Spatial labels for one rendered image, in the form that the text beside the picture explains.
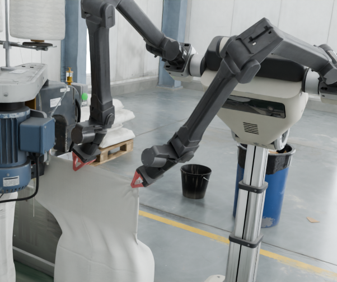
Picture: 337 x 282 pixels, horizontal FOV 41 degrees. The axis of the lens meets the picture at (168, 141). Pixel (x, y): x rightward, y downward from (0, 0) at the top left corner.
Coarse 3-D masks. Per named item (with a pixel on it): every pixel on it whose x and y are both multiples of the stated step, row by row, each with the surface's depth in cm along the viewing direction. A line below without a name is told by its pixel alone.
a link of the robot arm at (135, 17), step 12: (84, 0) 132; (96, 0) 130; (108, 0) 130; (120, 0) 135; (132, 0) 140; (96, 12) 130; (120, 12) 142; (132, 12) 142; (132, 24) 148; (144, 24) 150; (144, 36) 155; (156, 36) 157; (168, 48) 161
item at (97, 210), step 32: (64, 160) 168; (64, 192) 171; (96, 192) 163; (128, 192) 155; (64, 224) 170; (96, 224) 165; (128, 224) 158; (64, 256) 167; (96, 256) 160; (128, 256) 156
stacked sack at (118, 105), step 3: (90, 96) 527; (87, 99) 516; (114, 99) 524; (87, 102) 505; (90, 102) 504; (114, 102) 516; (117, 102) 520; (120, 102) 527; (87, 105) 504; (114, 105) 513; (117, 105) 517; (120, 105) 523; (117, 108) 516; (120, 108) 523
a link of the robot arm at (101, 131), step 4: (96, 128) 155; (100, 128) 156; (96, 132) 154; (100, 132) 155; (104, 132) 157; (96, 136) 156; (100, 136) 156; (104, 136) 157; (96, 140) 157; (100, 140) 158
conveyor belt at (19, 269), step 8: (16, 264) 223; (24, 264) 224; (16, 272) 216; (24, 272) 217; (32, 272) 217; (40, 272) 218; (16, 280) 210; (24, 280) 211; (32, 280) 211; (40, 280) 212; (48, 280) 212
